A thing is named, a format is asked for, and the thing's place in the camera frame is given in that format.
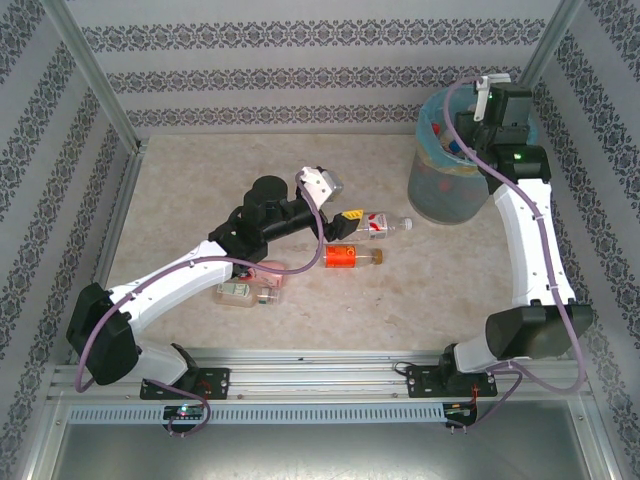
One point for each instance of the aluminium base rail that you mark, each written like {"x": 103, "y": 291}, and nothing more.
{"x": 320, "y": 375}

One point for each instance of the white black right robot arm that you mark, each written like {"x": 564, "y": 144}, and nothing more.
{"x": 525, "y": 240}

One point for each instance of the pink drink bottle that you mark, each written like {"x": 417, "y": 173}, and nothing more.
{"x": 270, "y": 275}

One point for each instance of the green white label bottle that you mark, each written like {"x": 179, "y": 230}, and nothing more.
{"x": 235, "y": 294}

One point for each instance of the red label bottle red cap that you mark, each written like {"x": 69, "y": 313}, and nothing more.
{"x": 436, "y": 129}

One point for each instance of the small circuit board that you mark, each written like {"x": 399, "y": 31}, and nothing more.
{"x": 185, "y": 411}
{"x": 457, "y": 409}

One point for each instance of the aluminium frame post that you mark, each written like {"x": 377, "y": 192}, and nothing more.
{"x": 555, "y": 35}
{"x": 90, "y": 70}

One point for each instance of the clear bottle red white label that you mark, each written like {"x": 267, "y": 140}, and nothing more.
{"x": 380, "y": 224}

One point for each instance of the metal shelf sheet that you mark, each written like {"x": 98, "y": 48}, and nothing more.
{"x": 320, "y": 455}

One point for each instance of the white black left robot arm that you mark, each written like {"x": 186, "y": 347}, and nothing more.
{"x": 170, "y": 285}

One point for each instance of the orange label bottle brown cap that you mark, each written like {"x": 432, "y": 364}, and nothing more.
{"x": 342, "y": 256}

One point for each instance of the light blue bin liner bag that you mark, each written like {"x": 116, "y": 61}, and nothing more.
{"x": 430, "y": 107}

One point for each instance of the grey translucent round bin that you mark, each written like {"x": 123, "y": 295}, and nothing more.
{"x": 440, "y": 200}

